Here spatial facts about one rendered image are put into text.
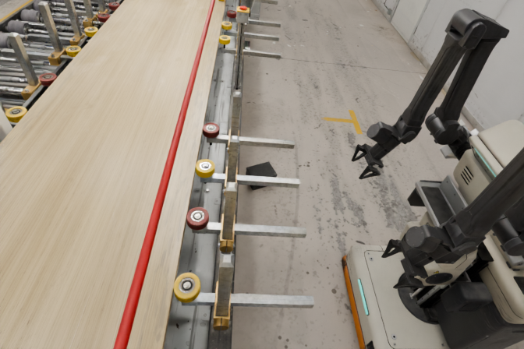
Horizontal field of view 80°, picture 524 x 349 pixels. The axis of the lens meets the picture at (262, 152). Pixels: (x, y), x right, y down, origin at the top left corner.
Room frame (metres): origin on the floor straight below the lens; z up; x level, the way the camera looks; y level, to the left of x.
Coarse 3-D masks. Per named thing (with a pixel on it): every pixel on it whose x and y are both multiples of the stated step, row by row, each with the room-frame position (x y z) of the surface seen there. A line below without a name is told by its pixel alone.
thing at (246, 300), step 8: (200, 296) 0.39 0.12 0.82; (208, 296) 0.40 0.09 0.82; (232, 296) 0.41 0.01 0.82; (240, 296) 0.42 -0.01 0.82; (248, 296) 0.42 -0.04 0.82; (256, 296) 0.42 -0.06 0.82; (264, 296) 0.43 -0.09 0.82; (272, 296) 0.43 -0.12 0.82; (280, 296) 0.44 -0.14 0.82; (288, 296) 0.44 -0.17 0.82; (296, 296) 0.45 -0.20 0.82; (304, 296) 0.45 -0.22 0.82; (312, 296) 0.46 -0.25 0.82; (184, 304) 0.37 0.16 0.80; (192, 304) 0.37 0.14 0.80; (200, 304) 0.38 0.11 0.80; (208, 304) 0.38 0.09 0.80; (232, 304) 0.39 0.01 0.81; (240, 304) 0.39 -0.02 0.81; (248, 304) 0.40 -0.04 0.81; (256, 304) 0.40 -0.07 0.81; (264, 304) 0.41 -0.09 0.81; (272, 304) 0.41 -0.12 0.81; (280, 304) 0.41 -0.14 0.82; (288, 304) 0.42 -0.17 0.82; (296, 304) 0.42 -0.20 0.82; (304, 304) 0.43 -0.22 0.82; (312, 304) 0.43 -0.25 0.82
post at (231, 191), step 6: (228, 186) 0.60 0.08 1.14; (234, 186) 0.60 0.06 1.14; (228, 192) 0.59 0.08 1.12; (234, 192) 0.59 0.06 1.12; (228, 198) 0.59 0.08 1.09; (234, 198) 0.59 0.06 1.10; (228, 204) 0.59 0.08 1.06; (234, 204) 0.59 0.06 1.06; (228, 210) 0.59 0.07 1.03; (234, 210) 0.59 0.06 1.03; (228, 216) 0.59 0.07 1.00; (234, 216) 0.59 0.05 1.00; (228, 222) 0.59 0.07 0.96; (228, 228) 0.59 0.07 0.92; (222, 234) 0.59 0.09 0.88; (228, 234) 0.59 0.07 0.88; (222, 252) 0.59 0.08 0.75; (228, 252) 0.59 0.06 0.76
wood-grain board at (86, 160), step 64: (128, 0) 2.50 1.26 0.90; (192, 0) 2.74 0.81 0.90; (128, 64) 1.57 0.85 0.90; (192, 64) 1.69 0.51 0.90; (64, 128) 0.96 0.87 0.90; (128, 128) 1.03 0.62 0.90; (192, 128) 1.11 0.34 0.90; (0, 192) 0.59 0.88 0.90; (64, 192) 0.64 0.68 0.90; (128, 192) 0.68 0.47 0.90; (0, 256) 0.38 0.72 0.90; (64, 256) 0.41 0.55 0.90; (128, 256) 0.44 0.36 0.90; (0, 320) 0.22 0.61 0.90; (64, 320) 0.24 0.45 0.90
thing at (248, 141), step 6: (210, 138) 1.11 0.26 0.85; (216, 138) 1.12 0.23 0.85; (222, 138) 1.13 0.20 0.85; (240, 138) 1.15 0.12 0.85; (246, 138) 1.16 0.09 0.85; (252, 138) 1.16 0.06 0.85; (258, 138) 1.17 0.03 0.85; (240, 144) 1.13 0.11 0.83; (246, 144) 1.14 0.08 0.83; (252, 144) 1.14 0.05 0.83; (258, 144) 1.15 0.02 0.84; (264, 144) 1.15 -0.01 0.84; (270, 144) 1.15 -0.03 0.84; (276, 144) 1.16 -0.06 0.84; (282, 144) 1.16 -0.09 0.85; (288, 144) 1.17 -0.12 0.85; (294, 144) 1.17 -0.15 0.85
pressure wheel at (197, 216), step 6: (192, 210) 0.65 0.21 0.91; (198, 210) 0.66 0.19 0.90; (204, 210) 0.66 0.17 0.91; (186, 216) 0.62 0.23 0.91; (192, 216) 0.63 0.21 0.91; (198, 216) 0.63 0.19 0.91; (204, 216) 0.64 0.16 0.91; (186, 222) 0.62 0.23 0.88; (192, 222) 0.60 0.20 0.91; (198, 222) 0.61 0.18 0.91; (204, 222) 0.61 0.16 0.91; (192, 228) 0.59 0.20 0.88; (198, 228) 0.60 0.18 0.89
